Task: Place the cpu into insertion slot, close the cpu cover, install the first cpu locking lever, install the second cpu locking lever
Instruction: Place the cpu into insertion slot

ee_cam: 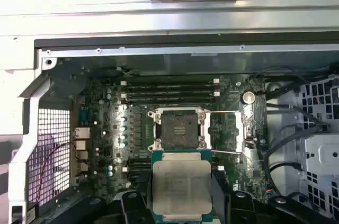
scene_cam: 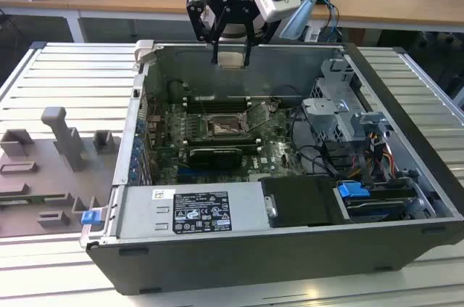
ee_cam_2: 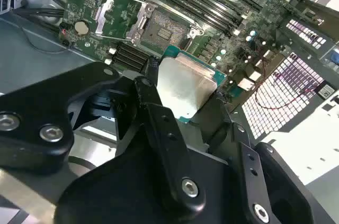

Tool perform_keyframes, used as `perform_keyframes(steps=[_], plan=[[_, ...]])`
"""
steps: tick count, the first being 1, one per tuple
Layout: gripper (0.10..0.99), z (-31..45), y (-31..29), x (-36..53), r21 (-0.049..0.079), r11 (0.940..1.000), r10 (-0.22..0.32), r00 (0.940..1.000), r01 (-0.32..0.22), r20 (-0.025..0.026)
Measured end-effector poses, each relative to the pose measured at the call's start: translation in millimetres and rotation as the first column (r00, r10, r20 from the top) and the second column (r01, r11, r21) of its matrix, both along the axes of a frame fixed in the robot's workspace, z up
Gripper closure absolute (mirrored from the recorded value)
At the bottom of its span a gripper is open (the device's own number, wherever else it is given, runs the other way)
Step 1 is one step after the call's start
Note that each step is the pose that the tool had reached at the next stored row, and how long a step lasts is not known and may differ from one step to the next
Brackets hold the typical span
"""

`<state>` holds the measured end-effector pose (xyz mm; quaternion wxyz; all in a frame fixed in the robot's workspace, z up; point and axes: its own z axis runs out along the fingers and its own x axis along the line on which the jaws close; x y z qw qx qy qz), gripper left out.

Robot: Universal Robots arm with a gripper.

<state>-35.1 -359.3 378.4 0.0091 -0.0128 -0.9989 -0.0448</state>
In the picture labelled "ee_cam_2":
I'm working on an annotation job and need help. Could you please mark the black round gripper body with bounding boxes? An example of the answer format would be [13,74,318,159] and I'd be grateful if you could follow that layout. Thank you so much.
[54,128,248,224]

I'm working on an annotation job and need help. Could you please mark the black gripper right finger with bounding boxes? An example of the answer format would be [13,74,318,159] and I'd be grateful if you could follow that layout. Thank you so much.
[217,90,331,224]

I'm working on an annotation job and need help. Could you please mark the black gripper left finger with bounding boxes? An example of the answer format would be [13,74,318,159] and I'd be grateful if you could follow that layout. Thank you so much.
[0,56,207,214]

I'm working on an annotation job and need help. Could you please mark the metal socket cover frame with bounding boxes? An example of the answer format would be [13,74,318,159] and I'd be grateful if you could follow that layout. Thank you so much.
[92,0,157,46]

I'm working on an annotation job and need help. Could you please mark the silver topped green CPU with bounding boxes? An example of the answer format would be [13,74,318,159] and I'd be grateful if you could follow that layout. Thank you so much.
[156,45,228,124]

